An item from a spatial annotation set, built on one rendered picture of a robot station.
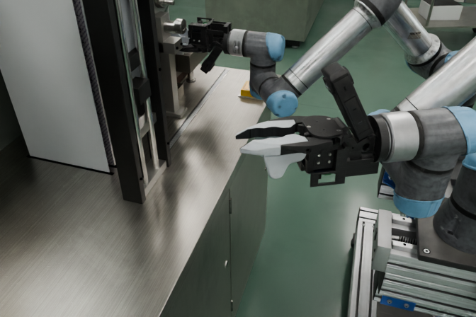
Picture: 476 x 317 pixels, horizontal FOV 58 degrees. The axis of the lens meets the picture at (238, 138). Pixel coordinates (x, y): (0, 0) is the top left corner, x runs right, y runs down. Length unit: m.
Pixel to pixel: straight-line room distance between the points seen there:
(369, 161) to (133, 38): 0.54
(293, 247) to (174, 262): 1.28
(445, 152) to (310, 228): 1.56
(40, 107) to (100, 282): 0.46
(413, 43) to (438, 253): 0.66
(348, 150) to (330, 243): 1.53
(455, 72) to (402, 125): 0.21
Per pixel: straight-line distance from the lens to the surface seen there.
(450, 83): 0.82
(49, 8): 0.97
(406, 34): 1.42
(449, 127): 0.69
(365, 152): 0.66
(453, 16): 4.46
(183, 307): 1.04
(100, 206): 1.03
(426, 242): 1.11
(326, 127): 0.62
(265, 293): 1.94
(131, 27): 0.92
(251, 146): 0.58
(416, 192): 0.74
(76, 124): 1.08
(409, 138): 0.65
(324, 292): 1.98
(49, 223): 1.03
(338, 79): 0.58
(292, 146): 0.57
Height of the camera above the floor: 1.58
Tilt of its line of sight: 35 degrees down
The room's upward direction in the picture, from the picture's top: straight up
